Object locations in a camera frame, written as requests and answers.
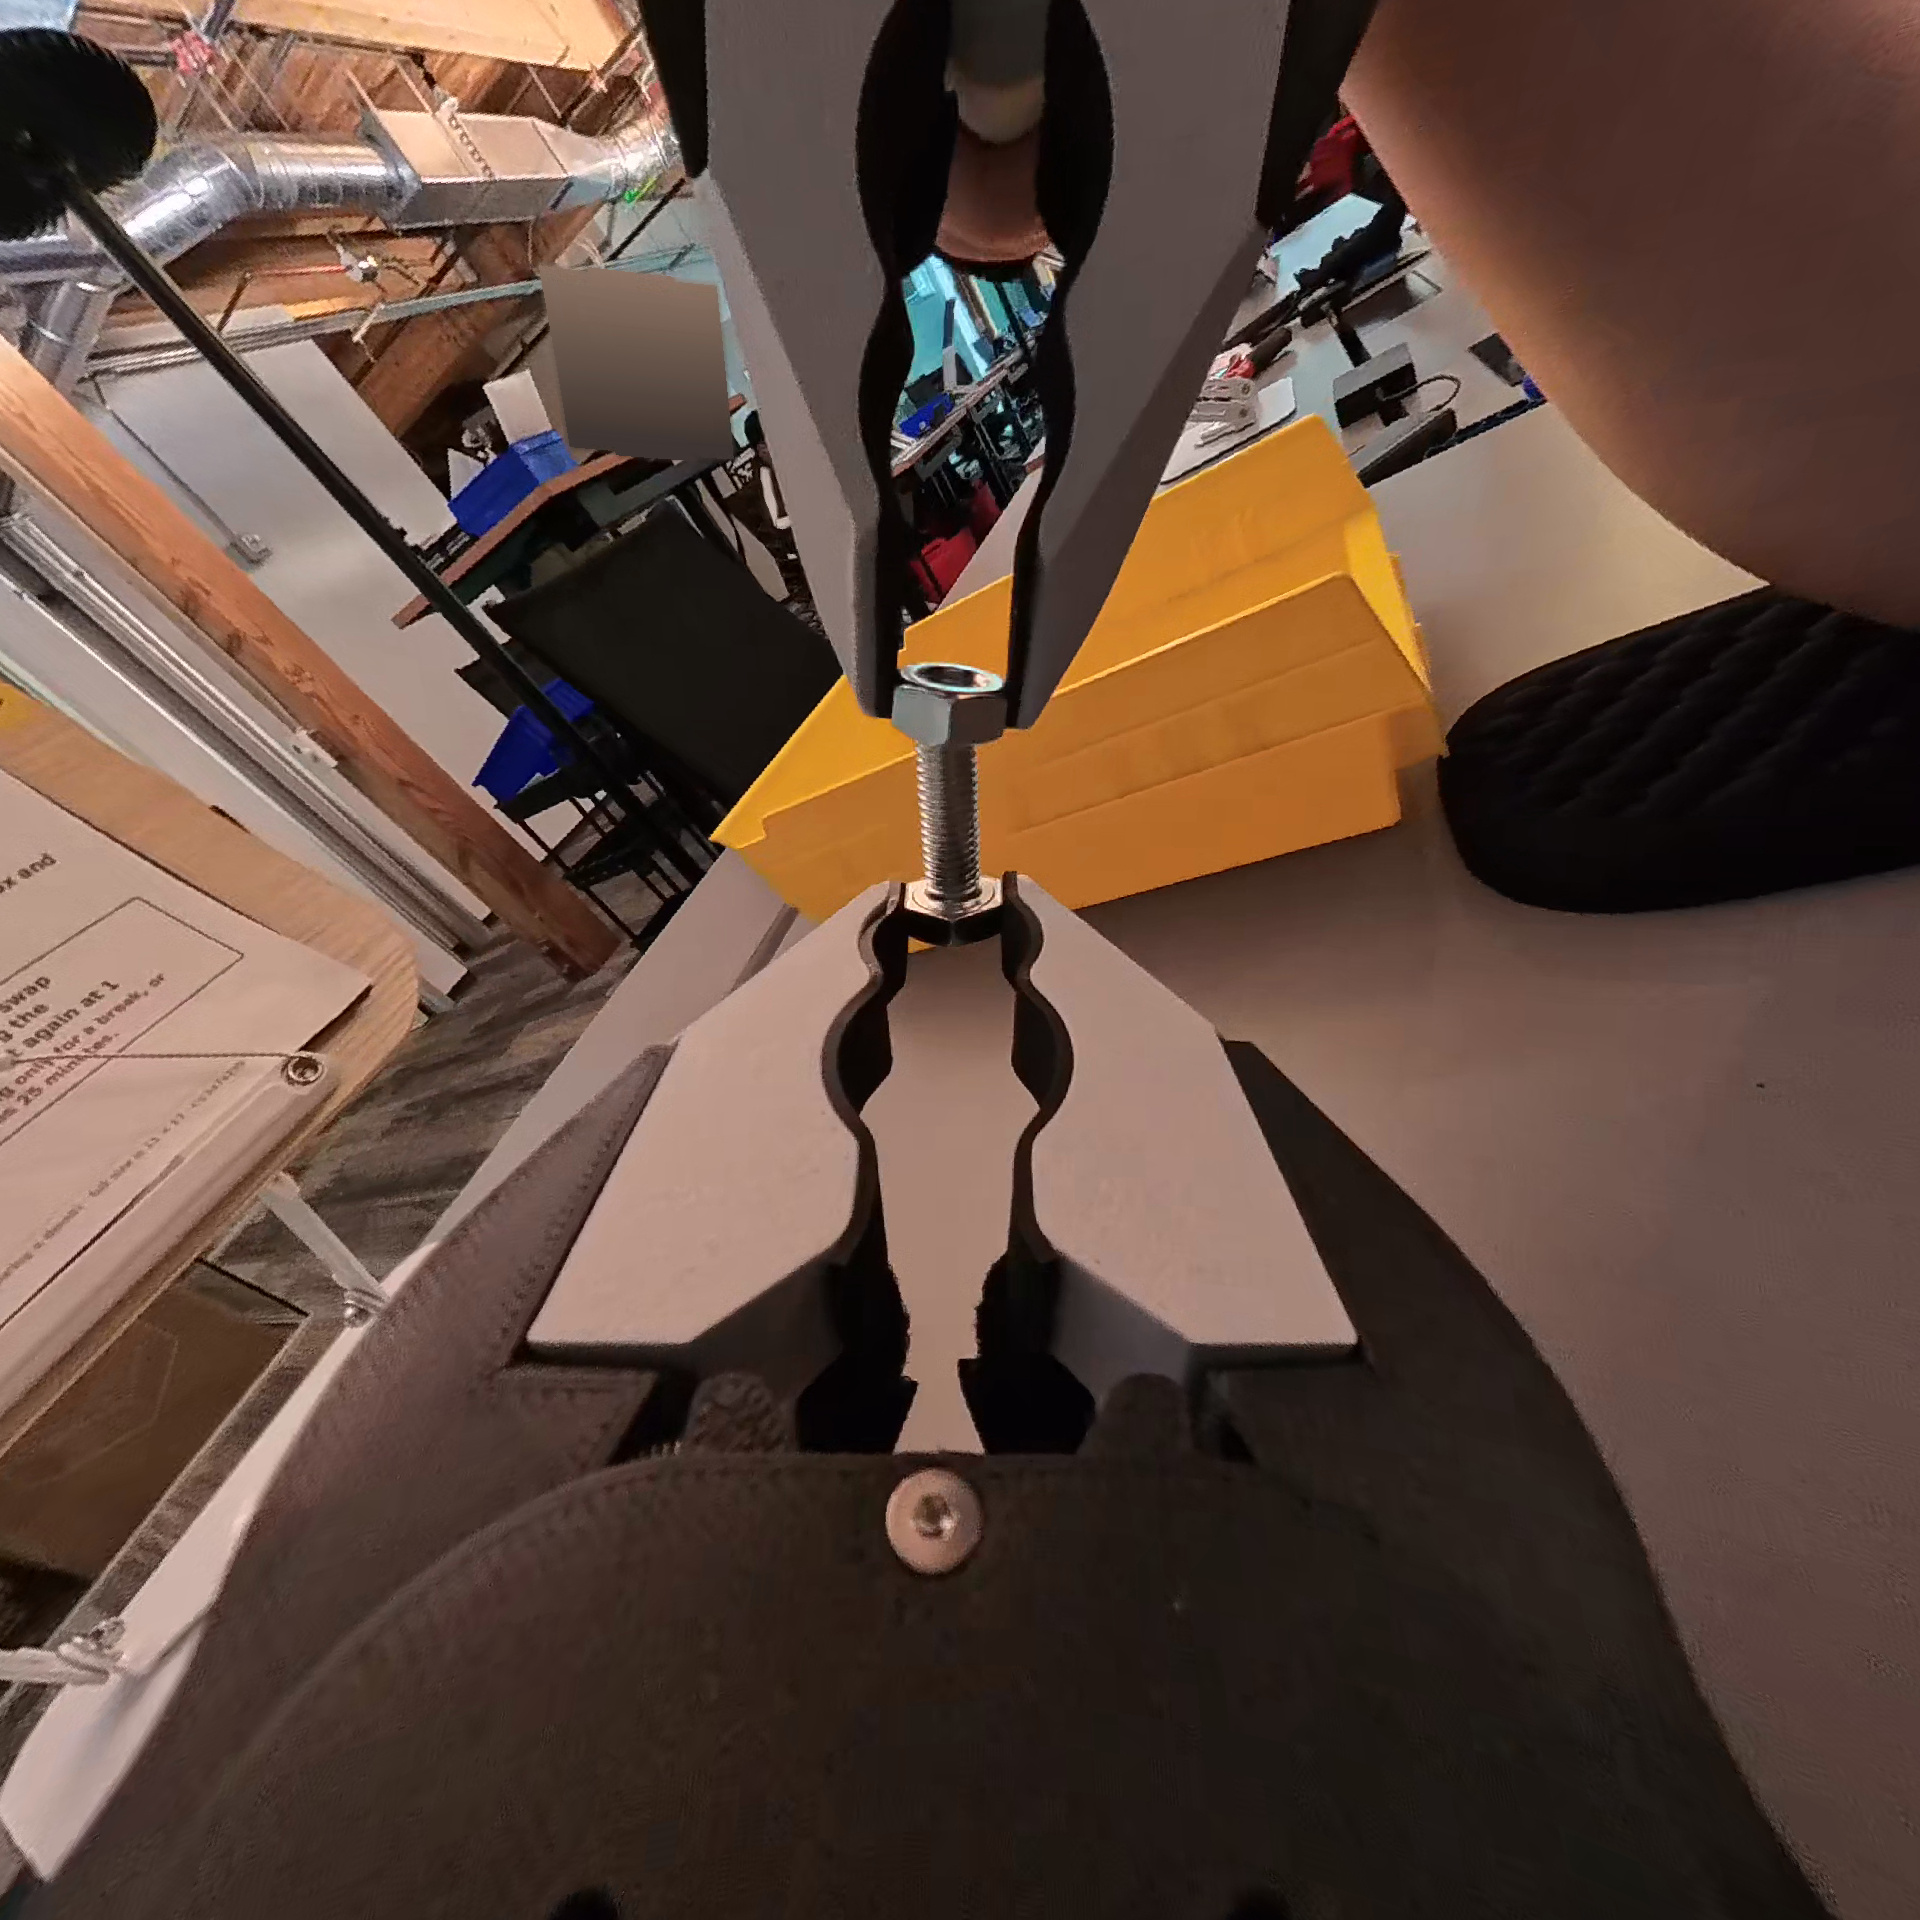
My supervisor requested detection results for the white metal stand base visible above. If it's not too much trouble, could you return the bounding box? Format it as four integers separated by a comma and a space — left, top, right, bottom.
0, 1177, 454, 1882

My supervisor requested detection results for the black pole stand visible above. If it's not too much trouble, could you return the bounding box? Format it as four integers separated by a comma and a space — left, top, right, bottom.
0, 30, 670, 857

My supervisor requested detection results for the wooden top desk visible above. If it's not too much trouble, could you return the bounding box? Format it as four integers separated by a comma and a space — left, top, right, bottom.
394, 440, 752, 632

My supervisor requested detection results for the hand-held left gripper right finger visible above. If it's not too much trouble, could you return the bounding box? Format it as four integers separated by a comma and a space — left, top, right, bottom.
961, 878, 1360, 1449

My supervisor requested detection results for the black box device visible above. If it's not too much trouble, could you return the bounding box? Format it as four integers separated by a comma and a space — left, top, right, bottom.
1334, 343, 1420, 430

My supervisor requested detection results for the black power bank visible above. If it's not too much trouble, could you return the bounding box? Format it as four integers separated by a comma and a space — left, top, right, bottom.
1354, 411, 1462, 485

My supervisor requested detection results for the thick wooden post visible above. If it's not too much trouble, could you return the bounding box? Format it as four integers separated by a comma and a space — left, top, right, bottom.
0, 335, 624, 975

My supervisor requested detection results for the black mesh chair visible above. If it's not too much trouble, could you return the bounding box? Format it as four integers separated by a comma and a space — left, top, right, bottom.
487, 502, 842, 902

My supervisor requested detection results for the instruction sheet on board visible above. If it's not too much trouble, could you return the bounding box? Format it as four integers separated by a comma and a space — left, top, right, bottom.
0, 681, 424, 1449

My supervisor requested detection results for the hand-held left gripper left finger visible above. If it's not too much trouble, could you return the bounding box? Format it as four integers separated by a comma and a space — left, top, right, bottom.
527, 883, 922, 1449

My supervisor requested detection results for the black wrist rest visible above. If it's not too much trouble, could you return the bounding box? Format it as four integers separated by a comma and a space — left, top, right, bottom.
1439, 584, 1920, 913

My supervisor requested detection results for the yellow plastic bin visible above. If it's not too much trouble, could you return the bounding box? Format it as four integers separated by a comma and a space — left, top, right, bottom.
711, 411, 1450, 920

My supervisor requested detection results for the person's right forearm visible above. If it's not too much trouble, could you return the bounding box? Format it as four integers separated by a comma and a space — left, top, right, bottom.
1339, 0, 1920, 632

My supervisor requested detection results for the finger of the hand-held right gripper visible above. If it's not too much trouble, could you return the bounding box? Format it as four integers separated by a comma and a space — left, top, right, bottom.
1001, 0, 1292, 730
702, 0, 913, 720

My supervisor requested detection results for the person's right hand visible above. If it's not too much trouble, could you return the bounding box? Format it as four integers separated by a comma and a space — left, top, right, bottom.
932, 127, 1057, 265

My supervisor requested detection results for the steel hex nut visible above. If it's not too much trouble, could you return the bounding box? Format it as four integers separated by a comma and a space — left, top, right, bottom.
883, 878, 1025, 950

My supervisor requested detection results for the white tray stand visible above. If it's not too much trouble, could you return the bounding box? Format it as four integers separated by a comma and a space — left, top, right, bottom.
1162, 373, 1299, 485

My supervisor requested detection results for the blue plastic bin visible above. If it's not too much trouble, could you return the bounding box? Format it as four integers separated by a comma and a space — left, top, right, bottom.
471, 681, 591, 797
450, 434, 580, 535

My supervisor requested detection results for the steel hex bolt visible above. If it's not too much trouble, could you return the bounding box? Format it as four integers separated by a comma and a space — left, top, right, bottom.
890, 659, 1011, 911

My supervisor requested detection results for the silver air duct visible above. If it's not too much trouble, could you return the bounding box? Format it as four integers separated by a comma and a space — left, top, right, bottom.
0, 112, 683, 376

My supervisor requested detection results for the black wire cart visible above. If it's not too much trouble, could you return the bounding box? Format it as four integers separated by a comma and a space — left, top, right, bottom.
458, 659, 723, 902

